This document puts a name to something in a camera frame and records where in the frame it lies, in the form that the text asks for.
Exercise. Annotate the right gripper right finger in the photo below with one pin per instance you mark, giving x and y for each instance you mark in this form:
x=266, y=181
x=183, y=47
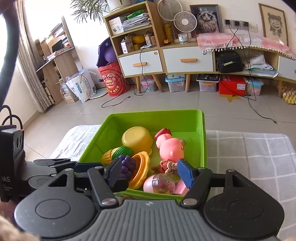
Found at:
x=197, y=180

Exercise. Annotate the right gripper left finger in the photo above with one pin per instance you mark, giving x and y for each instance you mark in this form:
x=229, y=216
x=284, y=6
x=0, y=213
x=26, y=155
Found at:
x=102, y=180

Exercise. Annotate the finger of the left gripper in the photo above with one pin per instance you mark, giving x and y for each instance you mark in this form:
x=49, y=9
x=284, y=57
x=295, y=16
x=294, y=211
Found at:
x=50, y=162
x=84, y=167

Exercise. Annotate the purple toy grapes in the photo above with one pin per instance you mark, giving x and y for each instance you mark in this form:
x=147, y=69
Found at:
x=127, y=167

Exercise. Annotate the pink capsule ball toy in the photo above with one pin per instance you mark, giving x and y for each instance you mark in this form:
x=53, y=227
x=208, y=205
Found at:
x=160, y=184

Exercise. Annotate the red dwarf figurine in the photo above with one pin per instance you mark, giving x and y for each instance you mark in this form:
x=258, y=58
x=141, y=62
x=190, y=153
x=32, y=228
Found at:
x=165, y=167

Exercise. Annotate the yellow toy corn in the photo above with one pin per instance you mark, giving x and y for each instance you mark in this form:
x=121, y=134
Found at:
x=116, y=152

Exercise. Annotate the pink pig toy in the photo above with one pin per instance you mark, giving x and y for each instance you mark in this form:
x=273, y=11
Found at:
x=170, y=148

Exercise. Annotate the green plastic storage box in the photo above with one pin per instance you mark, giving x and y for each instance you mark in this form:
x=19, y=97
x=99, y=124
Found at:
x=188, y=125

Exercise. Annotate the orange toy pumpkin half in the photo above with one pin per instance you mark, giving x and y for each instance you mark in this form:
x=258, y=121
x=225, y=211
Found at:
x=139, y=175

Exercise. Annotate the yellow toy pot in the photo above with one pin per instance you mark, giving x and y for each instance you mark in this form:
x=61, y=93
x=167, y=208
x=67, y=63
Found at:
x=138, y=139

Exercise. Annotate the grey checked tablecloth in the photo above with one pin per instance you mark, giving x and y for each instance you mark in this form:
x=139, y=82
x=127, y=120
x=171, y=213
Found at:
x=267, y=159

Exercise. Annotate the white paper shopping bag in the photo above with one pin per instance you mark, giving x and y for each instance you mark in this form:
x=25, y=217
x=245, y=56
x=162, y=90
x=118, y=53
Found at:
x=82, y=85

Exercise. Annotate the red cartoon bucket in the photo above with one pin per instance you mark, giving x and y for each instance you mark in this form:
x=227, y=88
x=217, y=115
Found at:
x=113, y=79

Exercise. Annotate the clear bin blue lid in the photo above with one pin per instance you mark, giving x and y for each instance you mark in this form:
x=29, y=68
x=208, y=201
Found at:
x=175, y=83

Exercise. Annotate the red cardboard box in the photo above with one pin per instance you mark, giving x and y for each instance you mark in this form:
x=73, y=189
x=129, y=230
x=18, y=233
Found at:
x=232, y=85

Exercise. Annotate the wooden bookshelf by window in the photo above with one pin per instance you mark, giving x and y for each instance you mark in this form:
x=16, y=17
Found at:
x=60, y=61

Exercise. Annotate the purple plush toy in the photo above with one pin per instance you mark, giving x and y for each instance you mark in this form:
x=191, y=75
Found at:
x=106, y=53

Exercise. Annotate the black bag on shelf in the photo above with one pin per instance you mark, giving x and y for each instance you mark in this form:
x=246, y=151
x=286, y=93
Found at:
x=228, y=61

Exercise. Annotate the egg carton stack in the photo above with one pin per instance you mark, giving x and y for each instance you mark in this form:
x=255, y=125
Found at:
x=288, y=94

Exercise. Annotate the pink checked cloth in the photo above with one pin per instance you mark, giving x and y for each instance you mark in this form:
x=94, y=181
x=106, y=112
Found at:
x=221, y=41

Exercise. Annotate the wooden white sideboard cabinet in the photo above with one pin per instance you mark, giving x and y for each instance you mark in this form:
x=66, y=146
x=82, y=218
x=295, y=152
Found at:
x=188, y=58

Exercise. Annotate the white desk fan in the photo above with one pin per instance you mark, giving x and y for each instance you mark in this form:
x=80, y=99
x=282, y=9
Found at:
x=185, y=22

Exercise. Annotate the framed cat picture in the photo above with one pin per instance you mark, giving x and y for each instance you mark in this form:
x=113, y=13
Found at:
x=208, y=18

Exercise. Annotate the framed cartoon girl picture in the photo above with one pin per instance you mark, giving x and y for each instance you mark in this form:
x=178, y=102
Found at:
x=274, y=23

